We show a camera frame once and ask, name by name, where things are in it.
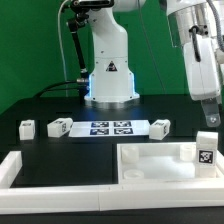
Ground grey hanging cable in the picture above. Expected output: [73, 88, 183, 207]
[57, 0, 70, 98]

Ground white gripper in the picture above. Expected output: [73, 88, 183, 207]
[183, 35, 221, 127]

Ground white square table top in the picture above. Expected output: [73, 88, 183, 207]
[117, 142, 224, 184]

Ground black cable on table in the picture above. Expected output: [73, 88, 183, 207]
[33, 78, 91, 99]

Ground white fiducial marker sheet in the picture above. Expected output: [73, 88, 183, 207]
[69, 120, 150, 137]

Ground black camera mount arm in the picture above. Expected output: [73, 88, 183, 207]
[62, 0, 114, 78]

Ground white U-shaped obstacle fence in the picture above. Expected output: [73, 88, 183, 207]
[0, 151, 224, 214]

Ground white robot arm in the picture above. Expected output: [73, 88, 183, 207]
[86, 0, 224, 127]

